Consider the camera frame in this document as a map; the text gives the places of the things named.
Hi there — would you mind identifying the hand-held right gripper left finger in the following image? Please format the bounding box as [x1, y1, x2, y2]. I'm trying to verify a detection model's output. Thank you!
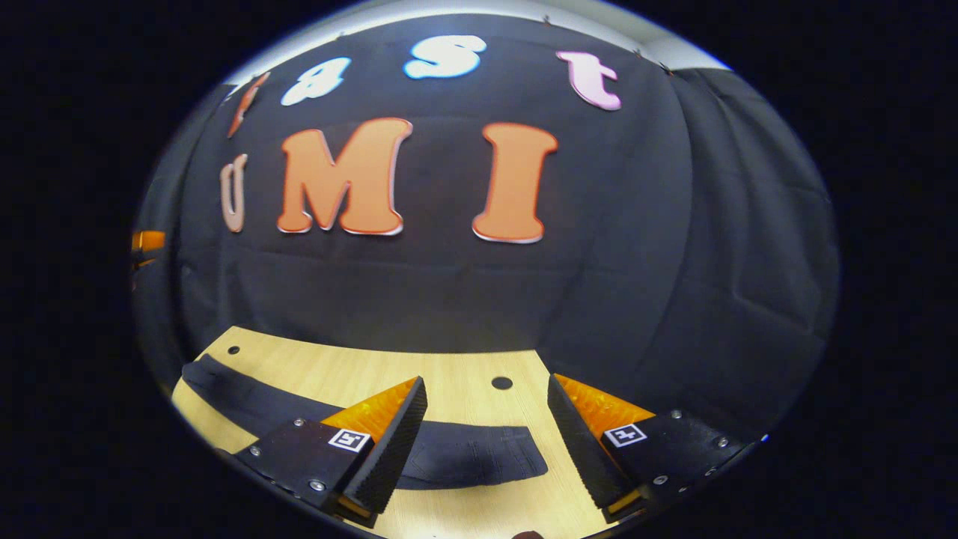
[232, 376, 429, 529]

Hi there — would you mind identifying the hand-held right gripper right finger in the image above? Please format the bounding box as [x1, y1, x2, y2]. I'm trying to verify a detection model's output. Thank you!
[546, 373, 753, 525]

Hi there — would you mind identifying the row of backdrop clips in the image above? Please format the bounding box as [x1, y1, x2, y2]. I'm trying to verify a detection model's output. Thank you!
[543, 15, 674, 76]

